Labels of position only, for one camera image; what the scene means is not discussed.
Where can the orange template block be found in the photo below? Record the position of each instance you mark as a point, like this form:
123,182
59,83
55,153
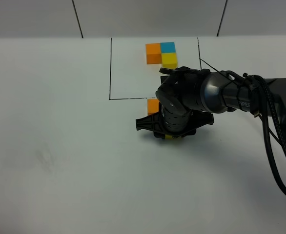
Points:
153,53

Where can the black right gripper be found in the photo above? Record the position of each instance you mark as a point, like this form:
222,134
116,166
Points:
166,123

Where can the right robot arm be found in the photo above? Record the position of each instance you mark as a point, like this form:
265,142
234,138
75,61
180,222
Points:
188,99

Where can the yellow template block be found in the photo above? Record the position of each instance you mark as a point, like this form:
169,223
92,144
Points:
169,60

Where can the blue template block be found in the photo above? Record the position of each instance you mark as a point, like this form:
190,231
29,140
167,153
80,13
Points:
168,47

